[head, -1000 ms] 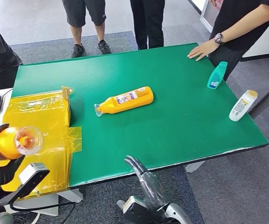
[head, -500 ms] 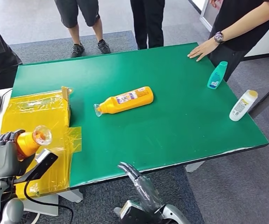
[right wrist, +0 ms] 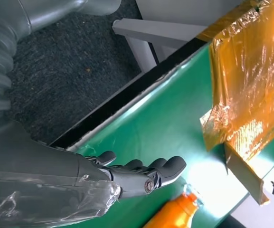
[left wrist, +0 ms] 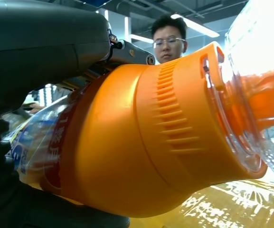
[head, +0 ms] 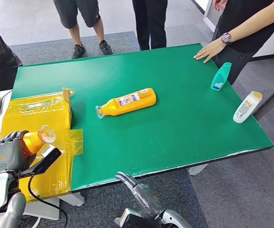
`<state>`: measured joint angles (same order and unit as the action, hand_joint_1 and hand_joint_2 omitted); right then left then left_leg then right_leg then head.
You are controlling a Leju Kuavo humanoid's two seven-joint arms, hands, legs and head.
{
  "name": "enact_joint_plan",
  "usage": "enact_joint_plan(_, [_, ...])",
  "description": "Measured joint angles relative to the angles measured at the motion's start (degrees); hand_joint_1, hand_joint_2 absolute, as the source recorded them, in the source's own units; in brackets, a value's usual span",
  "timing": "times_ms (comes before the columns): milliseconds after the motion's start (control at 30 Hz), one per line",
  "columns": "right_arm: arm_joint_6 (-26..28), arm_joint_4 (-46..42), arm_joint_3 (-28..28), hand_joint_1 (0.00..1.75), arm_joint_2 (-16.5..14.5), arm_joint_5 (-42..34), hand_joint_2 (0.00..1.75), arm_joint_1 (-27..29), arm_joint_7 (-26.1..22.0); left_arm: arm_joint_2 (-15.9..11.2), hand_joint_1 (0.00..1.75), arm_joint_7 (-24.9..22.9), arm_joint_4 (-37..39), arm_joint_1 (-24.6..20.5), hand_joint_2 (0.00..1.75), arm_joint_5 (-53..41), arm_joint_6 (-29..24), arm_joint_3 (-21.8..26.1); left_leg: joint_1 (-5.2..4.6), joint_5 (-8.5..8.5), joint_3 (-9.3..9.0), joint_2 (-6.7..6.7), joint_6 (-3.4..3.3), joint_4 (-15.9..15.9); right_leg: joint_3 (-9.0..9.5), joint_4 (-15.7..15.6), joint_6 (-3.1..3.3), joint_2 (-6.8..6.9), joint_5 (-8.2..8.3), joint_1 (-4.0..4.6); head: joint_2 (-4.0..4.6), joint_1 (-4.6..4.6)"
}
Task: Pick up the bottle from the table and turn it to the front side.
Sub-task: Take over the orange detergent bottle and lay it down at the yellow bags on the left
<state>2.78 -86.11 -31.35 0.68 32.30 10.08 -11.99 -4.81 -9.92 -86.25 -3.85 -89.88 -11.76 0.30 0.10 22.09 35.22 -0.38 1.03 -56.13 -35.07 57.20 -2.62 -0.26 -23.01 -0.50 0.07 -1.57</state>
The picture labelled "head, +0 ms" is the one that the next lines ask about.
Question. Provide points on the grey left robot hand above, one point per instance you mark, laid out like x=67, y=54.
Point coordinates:
x=8, y=154

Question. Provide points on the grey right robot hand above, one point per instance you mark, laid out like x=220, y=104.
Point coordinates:
x=143, y=198

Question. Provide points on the person's hand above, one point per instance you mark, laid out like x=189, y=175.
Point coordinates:
x=211, y=48

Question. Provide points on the orange bottle with clear cap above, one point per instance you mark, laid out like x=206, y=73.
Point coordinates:
x=32, y=141
x=127, y=104

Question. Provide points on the person's forearm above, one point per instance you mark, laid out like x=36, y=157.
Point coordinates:
x=255, y=22

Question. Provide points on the teal bottle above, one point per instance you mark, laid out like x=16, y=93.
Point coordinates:
x=220, y=76

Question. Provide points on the white bottle with yellow cap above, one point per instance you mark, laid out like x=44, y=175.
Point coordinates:
x=246, y=108

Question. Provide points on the wristwatch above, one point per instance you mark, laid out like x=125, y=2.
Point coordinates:
x=226, y=38

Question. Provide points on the person beside white cabinet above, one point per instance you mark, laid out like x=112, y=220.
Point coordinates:
x=238, y=19

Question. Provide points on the yellow plastic wrapped box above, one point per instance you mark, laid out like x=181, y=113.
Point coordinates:
x=44, y=116

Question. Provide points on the white table foot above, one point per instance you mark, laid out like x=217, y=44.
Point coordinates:
x=72, y=199
x=198, y=170

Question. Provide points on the person in long trousers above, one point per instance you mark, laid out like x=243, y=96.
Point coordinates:
x=151, y=22

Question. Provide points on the seated person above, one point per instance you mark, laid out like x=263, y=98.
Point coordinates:
x=1, y=63

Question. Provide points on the dark grey bar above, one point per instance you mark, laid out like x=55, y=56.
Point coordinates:
x=272, y=98

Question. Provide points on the person in shorts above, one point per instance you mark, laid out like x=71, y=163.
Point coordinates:
x=72, y=12

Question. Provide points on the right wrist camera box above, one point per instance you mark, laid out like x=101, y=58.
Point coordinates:
x=132, y=220

